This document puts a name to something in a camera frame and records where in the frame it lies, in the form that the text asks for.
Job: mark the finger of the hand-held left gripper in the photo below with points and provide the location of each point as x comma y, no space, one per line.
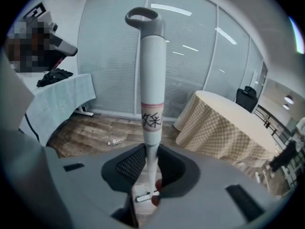
66,47

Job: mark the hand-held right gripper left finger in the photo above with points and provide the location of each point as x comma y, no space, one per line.
83,187

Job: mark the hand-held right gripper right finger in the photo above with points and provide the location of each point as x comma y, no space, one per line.
202,199

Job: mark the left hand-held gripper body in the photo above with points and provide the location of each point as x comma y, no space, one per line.
45,18

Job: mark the plastic bottle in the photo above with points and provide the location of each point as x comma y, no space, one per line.
115,141

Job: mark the black garment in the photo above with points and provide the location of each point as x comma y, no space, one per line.
53,76

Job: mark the glass partition blinds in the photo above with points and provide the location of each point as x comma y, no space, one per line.
107,56

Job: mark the pale blue tablecloth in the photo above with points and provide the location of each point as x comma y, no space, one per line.
59,99

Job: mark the beige checked tablecloth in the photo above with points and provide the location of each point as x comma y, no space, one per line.
214,123

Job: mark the black office chair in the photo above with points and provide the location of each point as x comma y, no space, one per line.
246,99

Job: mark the round pendant lamp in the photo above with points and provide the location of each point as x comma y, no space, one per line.
288,99
286,106

